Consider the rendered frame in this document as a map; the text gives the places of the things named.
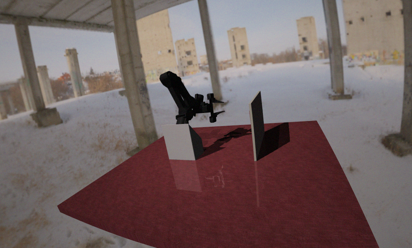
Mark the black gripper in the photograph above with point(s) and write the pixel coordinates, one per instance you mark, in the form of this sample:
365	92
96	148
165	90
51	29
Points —
212	100

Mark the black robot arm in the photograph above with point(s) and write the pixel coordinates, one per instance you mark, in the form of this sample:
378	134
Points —
188	106

